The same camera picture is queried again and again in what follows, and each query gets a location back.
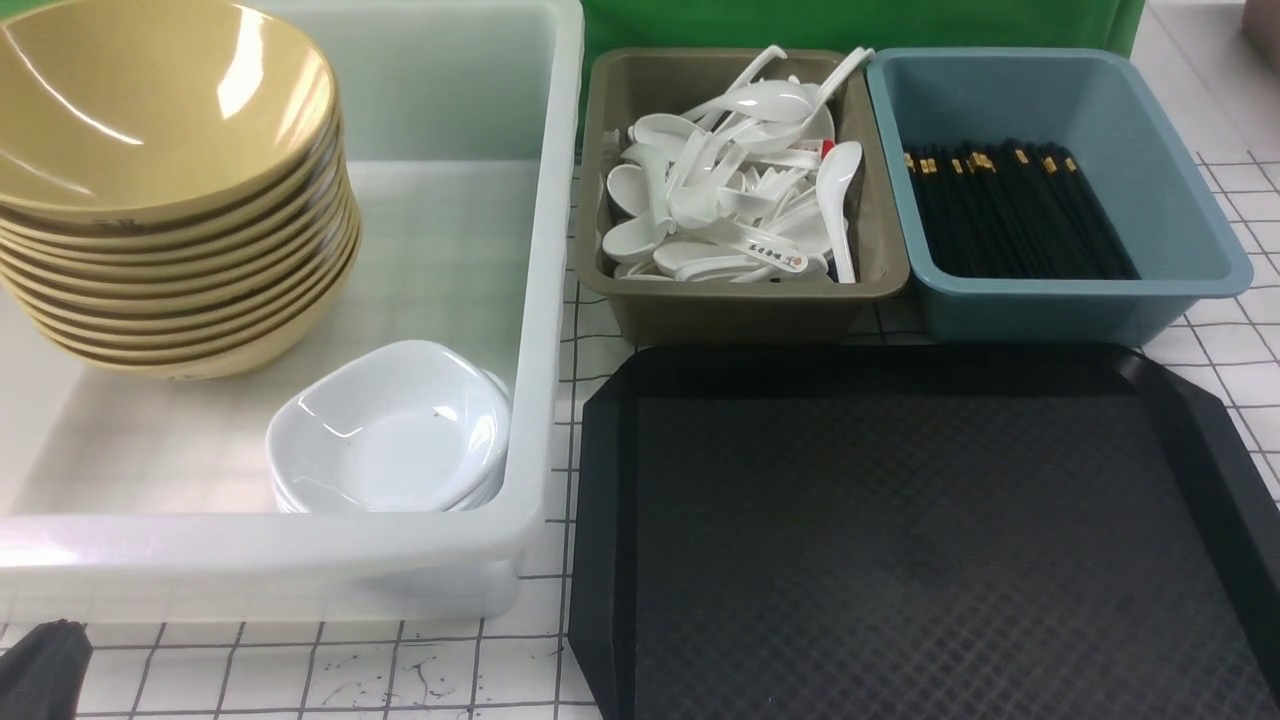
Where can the white square sauce dish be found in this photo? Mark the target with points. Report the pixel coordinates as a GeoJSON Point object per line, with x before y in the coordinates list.
{"type": "Point", "coordinates": [390, 420]}

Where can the pile of white spoons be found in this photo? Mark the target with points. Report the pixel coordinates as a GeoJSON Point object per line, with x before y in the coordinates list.
{"type": "Point", "coordinates": [750, 154]}

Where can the black textured serving tray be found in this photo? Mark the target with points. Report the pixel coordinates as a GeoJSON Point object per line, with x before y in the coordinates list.
{"type": "Point", "coordinates": [920, 532]}

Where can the stacked white square dishes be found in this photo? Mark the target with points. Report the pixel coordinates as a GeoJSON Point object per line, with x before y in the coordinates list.
{"type": "Point", "coordinates": [490, 480]}

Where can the white spoon on pile top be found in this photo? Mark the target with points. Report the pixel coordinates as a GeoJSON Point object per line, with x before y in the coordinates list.
{"type": "Point", "coordinates": [836, 171]}

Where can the olive plastic spoon bin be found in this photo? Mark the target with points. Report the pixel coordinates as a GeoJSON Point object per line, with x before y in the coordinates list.
{"type": "Point", "coordinates": [626, 82]}

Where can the bundle of black chopsticks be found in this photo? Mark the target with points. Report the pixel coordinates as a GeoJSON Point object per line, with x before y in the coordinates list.
{"type": "Point", "coordinates": [1014, 210]}

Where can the blue plastic chopstick bin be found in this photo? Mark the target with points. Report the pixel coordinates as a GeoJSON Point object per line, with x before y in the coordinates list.
{"type": "Point", "coordinates": [1096, 104]}

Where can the stack of tan bowls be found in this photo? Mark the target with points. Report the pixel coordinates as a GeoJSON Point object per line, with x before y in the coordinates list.
{"type": "Point", "coordinates": [176, 195]}

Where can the large white plastic tub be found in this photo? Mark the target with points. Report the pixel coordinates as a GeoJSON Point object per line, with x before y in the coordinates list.
{"type": "Point", "coordinates": [133, 500]}

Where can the black object at corner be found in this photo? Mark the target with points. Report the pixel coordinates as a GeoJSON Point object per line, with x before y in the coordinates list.
{"type": "Point", "coordinates": [42, 675]}

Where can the white spoon with printed handle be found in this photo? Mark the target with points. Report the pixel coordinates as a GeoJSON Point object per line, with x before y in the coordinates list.
{"type": "Point", "coordinates": [771, 248]}

